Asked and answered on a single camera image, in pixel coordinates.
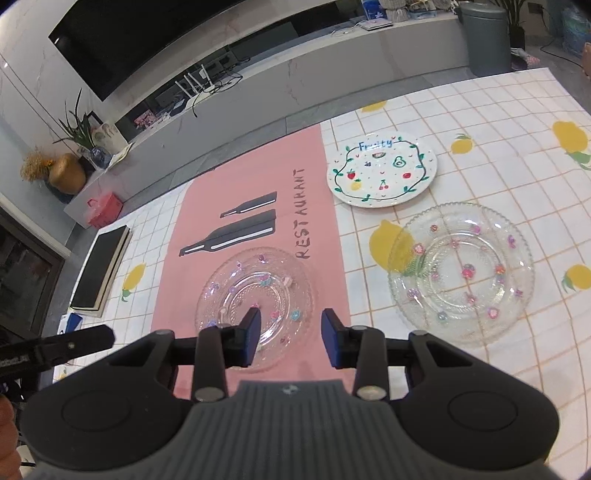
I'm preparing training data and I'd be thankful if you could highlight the patterned floor cloth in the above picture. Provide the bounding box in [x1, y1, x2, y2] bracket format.
[515, 48, 541, 70]

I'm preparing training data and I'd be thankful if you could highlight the dark glass cabinet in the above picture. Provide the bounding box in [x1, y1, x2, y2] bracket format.
[0, 203, 70, 342]

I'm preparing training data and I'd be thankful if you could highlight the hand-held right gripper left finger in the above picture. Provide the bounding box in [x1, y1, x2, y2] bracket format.
[108, 308, 262, 402]

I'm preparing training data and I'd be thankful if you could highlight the white picture frame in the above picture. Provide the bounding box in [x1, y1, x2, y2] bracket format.
[90, 122, 125, 155]

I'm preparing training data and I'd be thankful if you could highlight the black hardcover book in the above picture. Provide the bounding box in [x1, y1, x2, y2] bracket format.
[69, 225, 132, 317]

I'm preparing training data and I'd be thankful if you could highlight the clear glass flower plate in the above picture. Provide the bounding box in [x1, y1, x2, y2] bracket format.
[195, 249, 317, 372]
[388, 203, 535, 347]

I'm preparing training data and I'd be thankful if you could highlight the tall leafy potted plant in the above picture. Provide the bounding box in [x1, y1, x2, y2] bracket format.
[489, 0, 527, 49]

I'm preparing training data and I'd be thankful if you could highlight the dried flower bunch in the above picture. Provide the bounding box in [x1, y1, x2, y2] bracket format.
[21, 148, 54, 181]

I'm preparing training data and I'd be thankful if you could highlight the blue water jug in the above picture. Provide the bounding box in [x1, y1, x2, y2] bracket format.
[558, 4, 589, 58]

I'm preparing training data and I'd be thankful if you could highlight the gold round vase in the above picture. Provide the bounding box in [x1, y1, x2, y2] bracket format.
[48, 153, 87, 195]

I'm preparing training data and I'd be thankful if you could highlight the grey round trash can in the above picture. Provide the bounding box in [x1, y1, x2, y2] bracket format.
[462, 0, 511, 77]

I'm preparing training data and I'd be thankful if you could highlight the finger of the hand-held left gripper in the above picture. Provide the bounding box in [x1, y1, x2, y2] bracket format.
[34, 324, 115, 366]

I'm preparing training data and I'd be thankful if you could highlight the green plant in blue vase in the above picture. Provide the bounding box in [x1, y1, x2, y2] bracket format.
[58, 90, 112, 169]

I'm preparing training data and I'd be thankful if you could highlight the white marble tv console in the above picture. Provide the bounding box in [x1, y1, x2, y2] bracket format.
[65, 9, 476, 227]

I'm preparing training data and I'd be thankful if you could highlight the white fruit-printed plate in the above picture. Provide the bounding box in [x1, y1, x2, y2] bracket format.
[327, 132, 437, 208]

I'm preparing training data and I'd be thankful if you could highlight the person's left hand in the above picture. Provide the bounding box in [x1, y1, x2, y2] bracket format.
[0, 399, 21, 480]

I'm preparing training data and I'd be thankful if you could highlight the pink bottle-print table mat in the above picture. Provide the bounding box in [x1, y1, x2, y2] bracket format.
[152, 126, 352, 402]

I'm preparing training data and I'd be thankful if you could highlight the white wifi router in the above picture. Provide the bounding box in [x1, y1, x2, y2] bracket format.
[174, 67, 218, 100]

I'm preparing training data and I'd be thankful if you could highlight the black wall television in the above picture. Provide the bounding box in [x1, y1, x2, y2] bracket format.
[48, 0, 324, 101]

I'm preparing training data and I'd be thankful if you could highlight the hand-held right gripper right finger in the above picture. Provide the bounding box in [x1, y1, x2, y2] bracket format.
[321, 308, 467, 400]

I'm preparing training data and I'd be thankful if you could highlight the pink plastic basket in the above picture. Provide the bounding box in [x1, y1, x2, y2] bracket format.
[88, 192, 124, 227]

